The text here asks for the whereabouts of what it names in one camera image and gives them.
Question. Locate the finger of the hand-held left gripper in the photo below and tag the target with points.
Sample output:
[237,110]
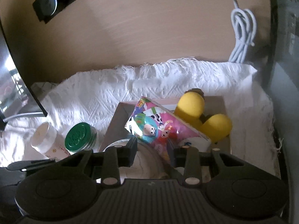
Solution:
[30,165]

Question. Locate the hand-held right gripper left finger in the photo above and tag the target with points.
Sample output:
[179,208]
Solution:
[132,148]

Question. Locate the grey plastic casing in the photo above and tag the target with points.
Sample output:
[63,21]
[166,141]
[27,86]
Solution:
[287,74]

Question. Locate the black device with round knob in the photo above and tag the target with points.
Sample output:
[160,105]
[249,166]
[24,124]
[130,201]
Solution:
[46,4]

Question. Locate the white woven cloth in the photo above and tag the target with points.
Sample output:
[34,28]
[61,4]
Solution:
[98,93]

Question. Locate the white round container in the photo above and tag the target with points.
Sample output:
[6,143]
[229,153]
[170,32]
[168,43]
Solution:
[144,165]

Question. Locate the white plastic bottle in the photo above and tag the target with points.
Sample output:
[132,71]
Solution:
[44,136]

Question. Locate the yellow plush toy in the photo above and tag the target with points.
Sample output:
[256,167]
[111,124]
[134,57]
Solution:
[190,105]

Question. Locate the green lid jar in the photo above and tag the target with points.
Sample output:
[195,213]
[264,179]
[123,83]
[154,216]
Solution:
[80,137]

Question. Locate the white printed packet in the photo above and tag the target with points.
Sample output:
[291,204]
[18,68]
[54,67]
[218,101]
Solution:
[198,144]

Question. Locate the cartoon print packet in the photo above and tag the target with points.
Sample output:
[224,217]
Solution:
[154,123]

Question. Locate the black monitor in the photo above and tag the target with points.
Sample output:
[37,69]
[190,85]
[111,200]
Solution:
[14,84]

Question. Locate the pink box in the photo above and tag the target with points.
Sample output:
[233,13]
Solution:
[116,119]

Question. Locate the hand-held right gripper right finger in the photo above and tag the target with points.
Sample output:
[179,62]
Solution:
[178,155]

